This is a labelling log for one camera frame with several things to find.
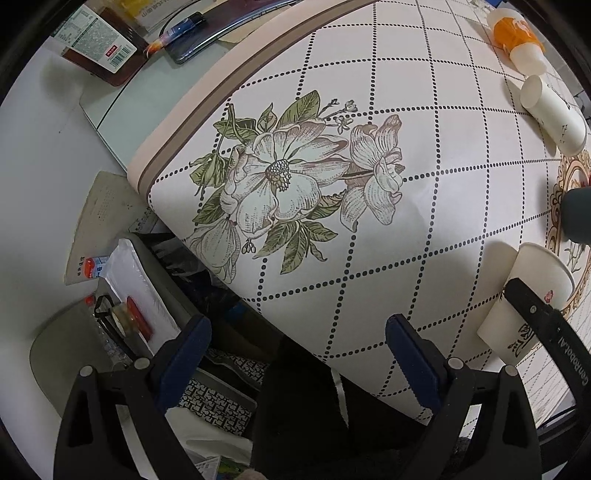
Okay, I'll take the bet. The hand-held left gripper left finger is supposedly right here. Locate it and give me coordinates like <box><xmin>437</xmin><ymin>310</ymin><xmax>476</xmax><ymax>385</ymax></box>
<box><xmin>54</xmin><ymin>315</ymin><xmax>213</xmax><ymax>480</ymax></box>

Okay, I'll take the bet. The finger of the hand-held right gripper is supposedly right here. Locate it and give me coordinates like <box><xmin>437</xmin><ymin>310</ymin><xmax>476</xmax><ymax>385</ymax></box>
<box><xmin>560</xmin><ymin>185</ymin><xmax>591</xmax><ymax>241</ymax></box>
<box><xmin>503</xmin><ymin>277</ymin><xmax>591</xmax><ymax>385</ymax></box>

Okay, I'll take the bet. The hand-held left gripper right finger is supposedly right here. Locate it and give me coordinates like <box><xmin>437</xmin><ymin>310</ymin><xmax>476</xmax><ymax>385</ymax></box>
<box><xmin>385</xmin><ymin>314</ymin><xmax>541</xmax><ymax>480</ymax></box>

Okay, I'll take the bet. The white paper cup red mark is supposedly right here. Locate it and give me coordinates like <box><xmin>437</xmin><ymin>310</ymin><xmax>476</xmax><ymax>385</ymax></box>
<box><xmin>477</xmin><ymin>242</ymin><xmax>576</xmax><ymax>370</ymax></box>

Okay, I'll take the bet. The white paper cup plant print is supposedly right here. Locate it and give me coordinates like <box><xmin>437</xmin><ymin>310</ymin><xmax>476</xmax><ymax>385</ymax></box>
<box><xmin>520</xmin><ymin>74</ymin><xmax>587</xmax><ymax>156</ymax></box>

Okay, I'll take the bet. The orange and white paper cup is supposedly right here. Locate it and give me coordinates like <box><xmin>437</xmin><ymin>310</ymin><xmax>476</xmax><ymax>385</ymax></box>
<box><xmin>488</xmin><ymin>10</ymin><xmax>546</xmax><ymax>75</ymax></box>

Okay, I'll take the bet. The black and white patterned box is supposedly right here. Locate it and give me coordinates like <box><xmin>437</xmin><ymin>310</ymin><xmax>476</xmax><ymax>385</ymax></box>
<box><xmin>178</xmin><ymin>348</ymin><xmax>271</xmax><ymax>437</ymax></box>

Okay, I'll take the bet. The red marker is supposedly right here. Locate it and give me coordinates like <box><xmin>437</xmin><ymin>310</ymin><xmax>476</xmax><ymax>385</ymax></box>
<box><xmin>126</xmin><ymin>295</ymin><xmax>154</xmax><ymax>337</ymax></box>

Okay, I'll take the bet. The clear tape roll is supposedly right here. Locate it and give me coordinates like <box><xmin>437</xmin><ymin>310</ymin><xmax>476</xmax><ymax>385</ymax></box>
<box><xmin>110</xmin><ymin>304</ymin><xmax>140</xmax><ymax>335</ymax></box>

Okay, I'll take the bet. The white tray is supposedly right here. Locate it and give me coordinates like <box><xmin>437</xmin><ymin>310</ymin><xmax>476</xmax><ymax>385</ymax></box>
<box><xmin>98</xmin><ymin>237</ymin><xmax>182</xmax><ymax>357</ymax></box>

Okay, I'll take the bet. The blue and red packet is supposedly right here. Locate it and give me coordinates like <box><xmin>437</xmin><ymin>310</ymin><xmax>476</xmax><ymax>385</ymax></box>
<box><xmin>75</xmin><ymin>255</ymin><xmax>110</xmax><ymax>279</ymax></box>

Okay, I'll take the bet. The grey round stool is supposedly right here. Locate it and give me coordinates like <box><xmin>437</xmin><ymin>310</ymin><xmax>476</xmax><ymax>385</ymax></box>
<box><xmin>29</xmin><ymin>302</ymin><xmax>121</xmax><ymax>418</ymax></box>

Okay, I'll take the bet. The beige paper sheet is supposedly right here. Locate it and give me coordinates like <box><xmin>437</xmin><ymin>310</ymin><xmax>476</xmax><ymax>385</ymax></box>
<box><xmin>64</xmin><ymin>171</ymin><xmax>151</xmax><ymax>287</ymax></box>

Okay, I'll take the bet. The floral dotted tablecloth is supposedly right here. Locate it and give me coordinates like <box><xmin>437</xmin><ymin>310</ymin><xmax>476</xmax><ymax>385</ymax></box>
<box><xmin>128</xmin><ymin>0</ymin><xmax>591</xmax><ymax>439</ymax></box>

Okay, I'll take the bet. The clear glass desk sheet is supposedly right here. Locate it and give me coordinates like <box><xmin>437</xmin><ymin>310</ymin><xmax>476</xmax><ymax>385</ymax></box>
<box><xmin>79</xmin><ymin>28</ymin><xmax>241</xmax><ymax>172</ymax></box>

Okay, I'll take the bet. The dark smartphone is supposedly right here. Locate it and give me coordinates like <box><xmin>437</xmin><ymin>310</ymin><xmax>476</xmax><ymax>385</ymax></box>
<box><xmin>172</xmin><ymin>18</ymin><xmax>259</xmax><ymax>65</ymax></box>

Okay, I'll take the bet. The blue and orange pen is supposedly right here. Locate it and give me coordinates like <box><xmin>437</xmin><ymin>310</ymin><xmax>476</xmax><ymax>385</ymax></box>
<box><xmin>142</xmin><ymin>14</ymin><xmax>206</xmax><ymax>57</ymax></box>

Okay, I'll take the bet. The brown box with white label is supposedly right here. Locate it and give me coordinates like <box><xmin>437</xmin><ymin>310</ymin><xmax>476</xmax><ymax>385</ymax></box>
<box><xmin>51</xmin><ymin>0</ymin><xmax>155</xmax><ymax>88</ymax></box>

